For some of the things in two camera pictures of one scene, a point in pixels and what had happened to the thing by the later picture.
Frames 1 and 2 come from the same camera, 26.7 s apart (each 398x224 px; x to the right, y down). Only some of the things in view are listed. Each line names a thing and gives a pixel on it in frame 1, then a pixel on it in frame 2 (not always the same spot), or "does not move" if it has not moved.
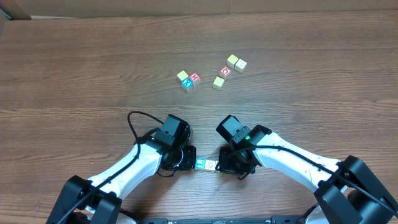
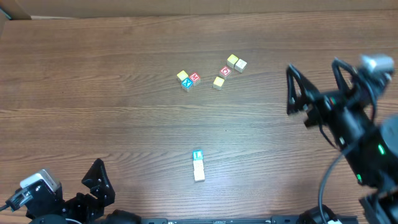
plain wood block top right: x=240 y=65 does not move
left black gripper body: x=189 y=157 to x=79 y=201
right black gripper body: x=224 y=160 to x=325 y=98
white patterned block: x=209 y=164 to x=198 y=167
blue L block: x=199 y=163 to x=198 y=155
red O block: x=224 y=72 does not move
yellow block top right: x=231 y=61 does not move
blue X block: x=187 y=83 does not move
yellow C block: x=218 y=83 does not move
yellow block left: x=181 y=75 does not move
